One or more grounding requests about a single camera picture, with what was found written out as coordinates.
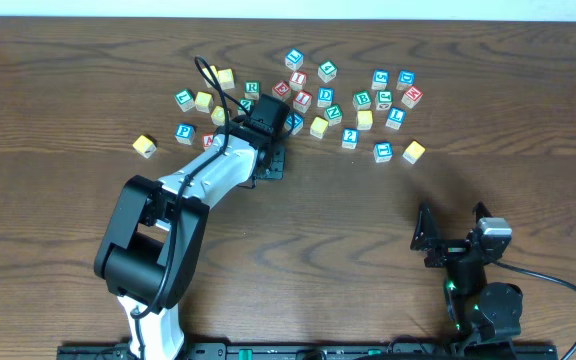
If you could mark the yellow O block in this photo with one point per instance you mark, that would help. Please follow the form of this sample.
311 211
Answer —
219 115

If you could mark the blue D block centre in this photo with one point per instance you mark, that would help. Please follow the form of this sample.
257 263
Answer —
325 97

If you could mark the blue L block back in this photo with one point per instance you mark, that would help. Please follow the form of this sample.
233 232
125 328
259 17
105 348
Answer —
294 59

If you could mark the yellow k block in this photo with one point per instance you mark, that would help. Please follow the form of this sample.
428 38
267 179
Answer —
413 152
144 146

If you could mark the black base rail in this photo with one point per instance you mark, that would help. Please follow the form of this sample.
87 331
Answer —
402 350

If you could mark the red E block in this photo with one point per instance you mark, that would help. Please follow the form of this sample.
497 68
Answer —
281 91

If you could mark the blue l block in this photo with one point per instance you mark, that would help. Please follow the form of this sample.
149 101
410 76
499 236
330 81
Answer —
294 59
395 118

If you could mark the blue T block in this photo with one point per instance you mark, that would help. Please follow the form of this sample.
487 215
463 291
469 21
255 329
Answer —
382 152

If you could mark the yellow block back right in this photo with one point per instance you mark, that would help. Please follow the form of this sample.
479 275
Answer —
226 79

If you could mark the blue H block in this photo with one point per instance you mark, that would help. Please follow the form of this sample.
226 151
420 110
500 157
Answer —
294 123

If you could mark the blue 2 block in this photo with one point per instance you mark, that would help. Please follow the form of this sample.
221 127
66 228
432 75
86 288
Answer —
350 138

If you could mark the yellow C block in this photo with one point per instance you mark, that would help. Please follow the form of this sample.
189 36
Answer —
319 127

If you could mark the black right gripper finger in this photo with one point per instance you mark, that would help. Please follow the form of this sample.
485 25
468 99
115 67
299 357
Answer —
481 211
426 235

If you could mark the yellow K block right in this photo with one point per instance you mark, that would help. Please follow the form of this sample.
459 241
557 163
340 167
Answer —
413 152

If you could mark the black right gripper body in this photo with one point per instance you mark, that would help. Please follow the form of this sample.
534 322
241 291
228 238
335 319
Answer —
452 251

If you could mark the red I block back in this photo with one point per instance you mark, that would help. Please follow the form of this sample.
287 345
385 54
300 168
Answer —
297 80

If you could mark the green B block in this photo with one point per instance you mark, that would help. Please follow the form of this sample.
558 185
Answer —
362 100

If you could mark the green Z block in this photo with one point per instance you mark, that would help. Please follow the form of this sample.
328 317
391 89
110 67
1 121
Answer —
246 106

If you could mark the blue P block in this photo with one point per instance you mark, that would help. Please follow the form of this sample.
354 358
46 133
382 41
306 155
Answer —
185 134

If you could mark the green 4 block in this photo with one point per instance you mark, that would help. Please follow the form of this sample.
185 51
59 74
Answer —
327 71

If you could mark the green N block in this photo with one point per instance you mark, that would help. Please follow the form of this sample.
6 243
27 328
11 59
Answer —
333 114

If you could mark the yellow G block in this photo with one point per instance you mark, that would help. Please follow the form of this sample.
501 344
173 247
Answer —
364 120

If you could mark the red i block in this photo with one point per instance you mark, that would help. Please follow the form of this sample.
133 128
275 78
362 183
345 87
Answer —
302 101
297 80

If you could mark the blue d block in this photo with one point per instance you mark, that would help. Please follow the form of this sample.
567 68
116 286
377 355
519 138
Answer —
325 97
405 80

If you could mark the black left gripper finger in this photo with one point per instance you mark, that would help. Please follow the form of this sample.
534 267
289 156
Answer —
270 163
249 184

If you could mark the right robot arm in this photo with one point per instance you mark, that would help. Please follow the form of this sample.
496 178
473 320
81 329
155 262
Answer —
483 312

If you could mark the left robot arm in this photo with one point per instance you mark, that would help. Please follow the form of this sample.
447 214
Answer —
149 252

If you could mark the red A block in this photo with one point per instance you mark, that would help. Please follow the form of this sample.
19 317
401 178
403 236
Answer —
207 141

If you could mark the blue D block right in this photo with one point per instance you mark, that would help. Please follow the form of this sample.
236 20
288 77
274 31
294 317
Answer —
405 80

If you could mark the yellow K block far left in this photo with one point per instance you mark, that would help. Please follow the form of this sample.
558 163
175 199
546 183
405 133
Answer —
144 146

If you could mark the red I block front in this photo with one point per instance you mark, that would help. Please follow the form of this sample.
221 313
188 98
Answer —
302 101

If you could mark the red M block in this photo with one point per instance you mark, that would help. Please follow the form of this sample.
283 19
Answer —
412 96

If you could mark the yellow block back left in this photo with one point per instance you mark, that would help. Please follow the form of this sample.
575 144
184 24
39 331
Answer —
210 72

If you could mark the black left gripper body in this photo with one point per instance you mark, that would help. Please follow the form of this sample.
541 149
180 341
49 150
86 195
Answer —
276 163

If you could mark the yellow S block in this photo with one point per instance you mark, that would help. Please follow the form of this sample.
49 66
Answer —
204 102

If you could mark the green J block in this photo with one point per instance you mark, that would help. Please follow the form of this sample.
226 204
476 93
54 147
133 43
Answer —
383 100

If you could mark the blue 5 block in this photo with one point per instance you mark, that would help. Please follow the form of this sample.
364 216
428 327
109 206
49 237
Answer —
380 80

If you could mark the green L block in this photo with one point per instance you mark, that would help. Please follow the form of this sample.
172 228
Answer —
185 100

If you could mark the green R block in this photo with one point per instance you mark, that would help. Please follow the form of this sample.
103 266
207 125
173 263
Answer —
252 90

